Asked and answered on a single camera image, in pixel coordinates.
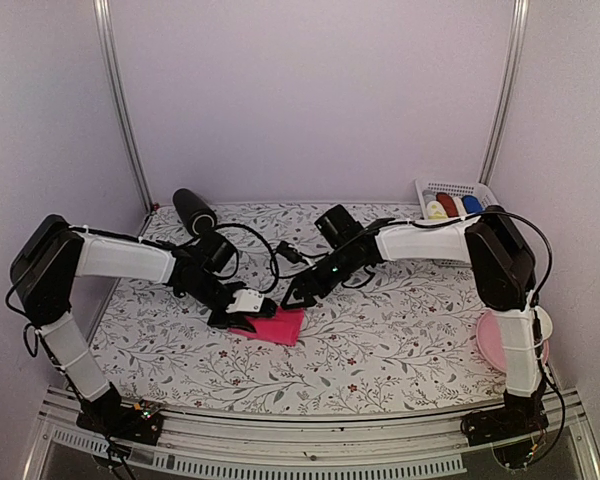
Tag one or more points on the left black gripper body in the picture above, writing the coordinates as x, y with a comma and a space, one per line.
205, 290

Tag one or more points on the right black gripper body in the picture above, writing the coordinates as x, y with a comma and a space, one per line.
326, 285

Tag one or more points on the pink towel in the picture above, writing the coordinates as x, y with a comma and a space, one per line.
283, 329

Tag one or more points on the green yellow patterned towel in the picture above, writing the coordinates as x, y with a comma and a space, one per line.
435, 210

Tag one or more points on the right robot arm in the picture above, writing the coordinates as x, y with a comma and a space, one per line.
502, 262

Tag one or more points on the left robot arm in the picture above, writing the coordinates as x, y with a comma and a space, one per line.
59, 256

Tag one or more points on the black cylindrical bottle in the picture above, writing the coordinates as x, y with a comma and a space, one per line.
195, 214

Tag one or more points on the floral tablecloth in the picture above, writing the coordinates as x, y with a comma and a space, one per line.
397, 338

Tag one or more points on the red item in basket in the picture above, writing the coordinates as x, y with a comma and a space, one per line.
448, 204

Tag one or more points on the white item in basket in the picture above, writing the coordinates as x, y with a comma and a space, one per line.
460, 206

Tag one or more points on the white plastic basket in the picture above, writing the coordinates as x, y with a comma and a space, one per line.
426, 190

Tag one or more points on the blue item in basket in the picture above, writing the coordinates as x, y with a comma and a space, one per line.
471, 204

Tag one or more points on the pink plate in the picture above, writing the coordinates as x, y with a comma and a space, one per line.
488, 339

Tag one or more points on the white bowl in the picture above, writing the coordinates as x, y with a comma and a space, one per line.
546, 324

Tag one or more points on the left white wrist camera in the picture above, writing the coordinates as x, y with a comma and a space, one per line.
252, 303

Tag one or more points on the front aluminium rail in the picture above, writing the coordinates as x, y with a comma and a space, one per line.
199, 444

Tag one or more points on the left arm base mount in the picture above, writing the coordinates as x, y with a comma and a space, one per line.
115, 421

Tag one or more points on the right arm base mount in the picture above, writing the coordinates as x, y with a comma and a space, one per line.
487, 426

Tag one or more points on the left aluminium frame post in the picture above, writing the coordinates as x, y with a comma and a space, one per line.
104, 25

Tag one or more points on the aluminium frame post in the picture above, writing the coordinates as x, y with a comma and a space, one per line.
104, 25
511, 67

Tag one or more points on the right aluminium frame post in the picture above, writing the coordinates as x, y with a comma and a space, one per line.
511, 67

